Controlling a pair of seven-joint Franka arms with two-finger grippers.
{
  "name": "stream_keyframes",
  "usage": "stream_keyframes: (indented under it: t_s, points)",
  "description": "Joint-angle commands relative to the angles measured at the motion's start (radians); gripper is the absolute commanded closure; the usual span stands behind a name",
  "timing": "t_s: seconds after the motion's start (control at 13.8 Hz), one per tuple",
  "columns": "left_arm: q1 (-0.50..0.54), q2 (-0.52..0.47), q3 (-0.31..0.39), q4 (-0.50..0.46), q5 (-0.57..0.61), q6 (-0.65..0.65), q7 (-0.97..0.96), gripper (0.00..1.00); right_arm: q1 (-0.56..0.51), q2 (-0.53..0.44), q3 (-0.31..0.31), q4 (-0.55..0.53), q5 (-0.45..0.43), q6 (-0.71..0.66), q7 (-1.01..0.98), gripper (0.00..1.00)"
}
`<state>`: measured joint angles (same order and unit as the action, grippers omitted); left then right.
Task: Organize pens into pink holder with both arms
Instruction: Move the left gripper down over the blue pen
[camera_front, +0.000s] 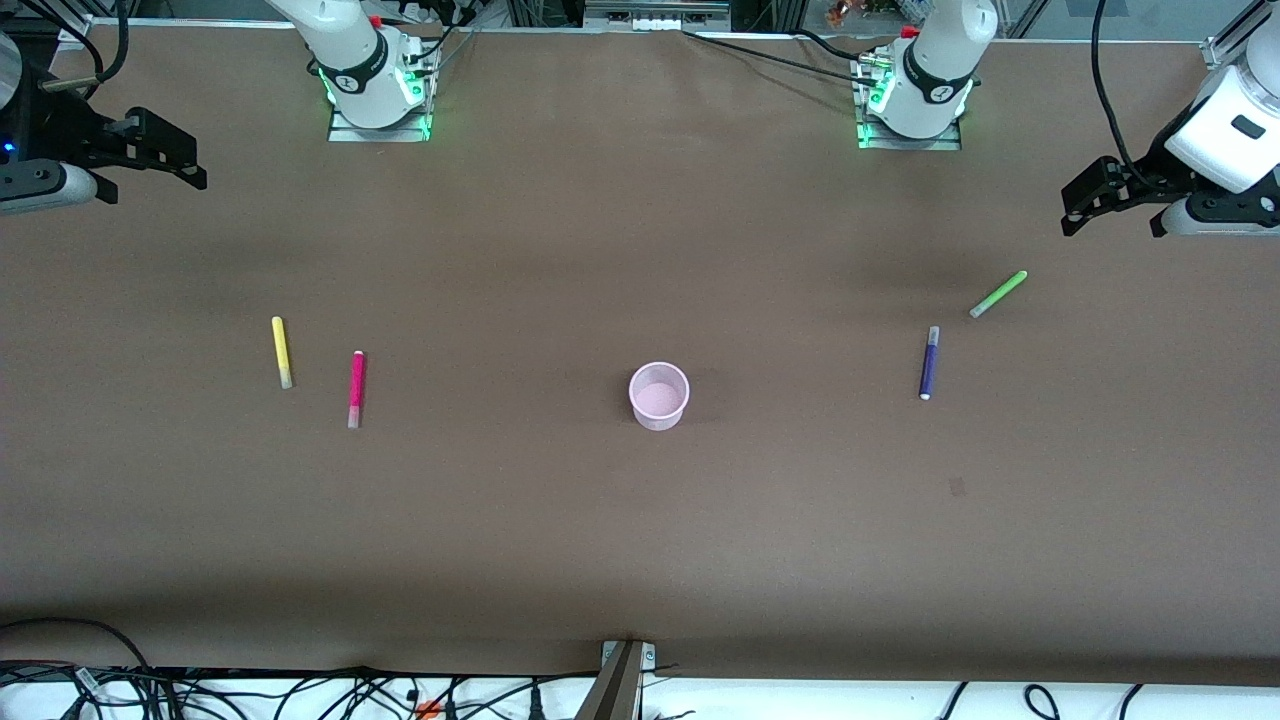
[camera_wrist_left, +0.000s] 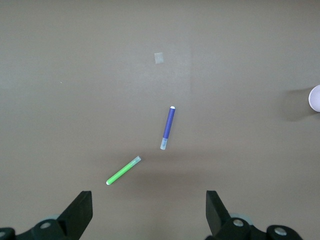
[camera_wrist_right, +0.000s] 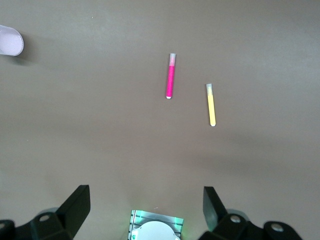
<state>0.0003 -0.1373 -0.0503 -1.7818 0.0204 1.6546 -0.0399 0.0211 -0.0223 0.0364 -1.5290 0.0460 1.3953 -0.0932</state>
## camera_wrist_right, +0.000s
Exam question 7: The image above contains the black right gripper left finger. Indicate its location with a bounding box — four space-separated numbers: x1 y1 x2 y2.
0 184 91 240

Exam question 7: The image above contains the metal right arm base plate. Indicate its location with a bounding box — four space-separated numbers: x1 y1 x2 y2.
127 209 185 240

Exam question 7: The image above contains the pink highlighter pen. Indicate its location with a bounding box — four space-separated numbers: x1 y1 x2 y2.
165 53 178 100

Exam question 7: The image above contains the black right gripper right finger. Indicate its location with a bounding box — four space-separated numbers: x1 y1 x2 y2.
197 186 304 240

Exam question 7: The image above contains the yellow test tube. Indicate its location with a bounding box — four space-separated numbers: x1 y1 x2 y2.
205 83 217 127

